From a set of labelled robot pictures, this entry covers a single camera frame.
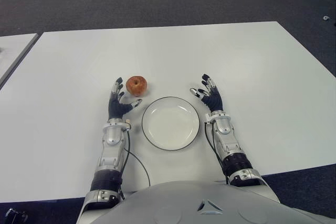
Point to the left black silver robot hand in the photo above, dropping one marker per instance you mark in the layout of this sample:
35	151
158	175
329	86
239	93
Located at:
116	108

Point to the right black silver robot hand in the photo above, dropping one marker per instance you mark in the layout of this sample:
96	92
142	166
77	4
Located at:
214	99

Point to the red apple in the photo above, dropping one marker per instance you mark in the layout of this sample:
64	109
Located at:
136	85

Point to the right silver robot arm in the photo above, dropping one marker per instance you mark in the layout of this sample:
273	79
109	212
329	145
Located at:
223	127

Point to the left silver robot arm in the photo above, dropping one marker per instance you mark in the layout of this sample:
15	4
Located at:
113	134

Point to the white plate with black rim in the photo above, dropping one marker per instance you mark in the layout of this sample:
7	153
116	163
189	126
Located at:
170	124

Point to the grey robot torso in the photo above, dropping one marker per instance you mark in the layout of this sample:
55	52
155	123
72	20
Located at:
183	203

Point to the white side table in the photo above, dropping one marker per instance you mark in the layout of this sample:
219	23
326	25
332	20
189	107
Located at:
13	51

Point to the small white floor object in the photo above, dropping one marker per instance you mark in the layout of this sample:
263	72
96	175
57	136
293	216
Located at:
326	18

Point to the black device with silver parts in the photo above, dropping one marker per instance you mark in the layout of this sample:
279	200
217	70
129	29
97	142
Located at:
13	216

